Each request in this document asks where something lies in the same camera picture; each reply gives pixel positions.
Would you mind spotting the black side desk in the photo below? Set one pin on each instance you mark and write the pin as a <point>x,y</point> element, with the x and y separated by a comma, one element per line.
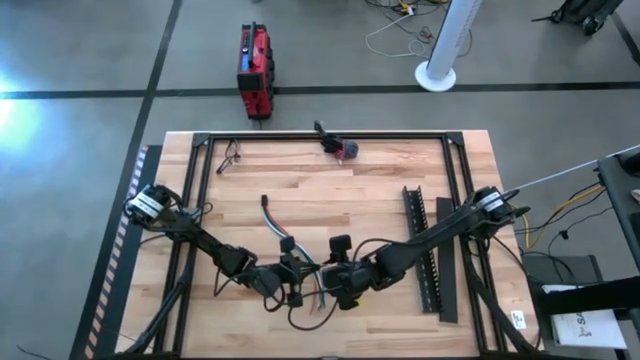
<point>622,210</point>

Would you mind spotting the black red grey tool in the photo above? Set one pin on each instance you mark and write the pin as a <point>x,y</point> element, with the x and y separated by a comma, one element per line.
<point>332,145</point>

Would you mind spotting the thin grey rod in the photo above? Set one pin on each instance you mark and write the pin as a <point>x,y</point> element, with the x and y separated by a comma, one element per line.
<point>575,168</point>

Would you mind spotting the red and black toolbox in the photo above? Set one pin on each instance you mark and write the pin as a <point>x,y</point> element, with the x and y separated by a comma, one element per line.
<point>252,75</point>

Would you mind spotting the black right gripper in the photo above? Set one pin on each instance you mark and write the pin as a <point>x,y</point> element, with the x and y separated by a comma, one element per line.
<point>350,280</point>

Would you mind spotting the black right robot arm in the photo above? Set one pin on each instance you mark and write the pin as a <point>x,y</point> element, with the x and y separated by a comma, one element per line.
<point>435,235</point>

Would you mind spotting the white tower fan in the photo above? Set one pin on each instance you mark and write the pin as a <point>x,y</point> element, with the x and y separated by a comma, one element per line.
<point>447,45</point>

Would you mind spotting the black aluminium table frame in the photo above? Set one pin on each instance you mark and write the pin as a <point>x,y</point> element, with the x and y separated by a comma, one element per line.
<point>325,135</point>

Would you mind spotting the white printed paper sheet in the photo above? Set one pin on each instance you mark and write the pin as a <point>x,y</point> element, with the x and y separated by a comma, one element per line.
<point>600,330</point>

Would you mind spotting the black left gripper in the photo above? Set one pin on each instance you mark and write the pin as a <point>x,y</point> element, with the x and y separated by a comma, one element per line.
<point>280,280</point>

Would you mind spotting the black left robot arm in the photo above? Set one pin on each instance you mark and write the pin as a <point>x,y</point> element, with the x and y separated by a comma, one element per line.
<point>200,236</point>

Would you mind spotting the black horizontal beam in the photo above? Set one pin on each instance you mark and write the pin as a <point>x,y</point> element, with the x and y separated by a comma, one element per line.
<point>590,300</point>

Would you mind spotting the black wheeled equipment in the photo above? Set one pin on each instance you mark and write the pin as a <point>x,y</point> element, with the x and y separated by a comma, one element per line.
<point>585,10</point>

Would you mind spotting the black round desk object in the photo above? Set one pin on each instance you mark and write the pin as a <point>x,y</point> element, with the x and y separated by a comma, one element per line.
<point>631,164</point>

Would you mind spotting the black floor box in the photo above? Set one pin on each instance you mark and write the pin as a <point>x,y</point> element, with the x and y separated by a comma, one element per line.
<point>555,270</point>

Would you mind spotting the white sticker label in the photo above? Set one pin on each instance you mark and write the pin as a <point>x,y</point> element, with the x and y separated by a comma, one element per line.
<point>518,320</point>

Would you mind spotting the black raceway cover strip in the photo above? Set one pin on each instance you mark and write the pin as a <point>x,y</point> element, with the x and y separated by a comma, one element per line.
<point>448,300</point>

